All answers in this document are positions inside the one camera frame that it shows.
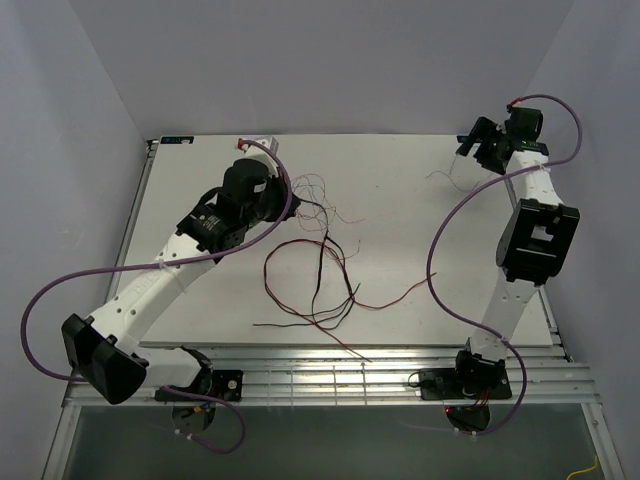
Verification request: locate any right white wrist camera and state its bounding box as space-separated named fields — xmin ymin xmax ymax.
xmin=506 ymin=98 xmax=522 ymax=114

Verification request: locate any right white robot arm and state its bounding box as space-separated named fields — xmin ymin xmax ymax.
xmin=451 ymin=105 xmax=580 ymax=397

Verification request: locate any aluminium rail frame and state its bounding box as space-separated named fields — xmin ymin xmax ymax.
xmin=42 ymin=134 xmax=626 ymax=480

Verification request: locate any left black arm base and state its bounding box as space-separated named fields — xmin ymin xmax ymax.
xmin=153 ymin=369 xmax=244 ymax=434

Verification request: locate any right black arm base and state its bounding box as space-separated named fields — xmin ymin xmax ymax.
xmin=407 ymin=368 xmax=512 ymax=433

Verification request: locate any yellow wire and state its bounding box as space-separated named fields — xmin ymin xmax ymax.
xmin=567 ymin=455 xmax=599 ymax=480

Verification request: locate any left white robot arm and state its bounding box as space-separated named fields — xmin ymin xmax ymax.
xmin=61 ymin=151 xmax=298 ymax=405

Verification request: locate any left blue corner label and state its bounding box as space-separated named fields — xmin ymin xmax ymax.
xmin=160 ymin=136 xmax=194 ymax=145

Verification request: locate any red black paired wire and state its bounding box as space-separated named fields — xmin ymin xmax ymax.
xmin=262 ymin=237 xmax=438 ymax=362

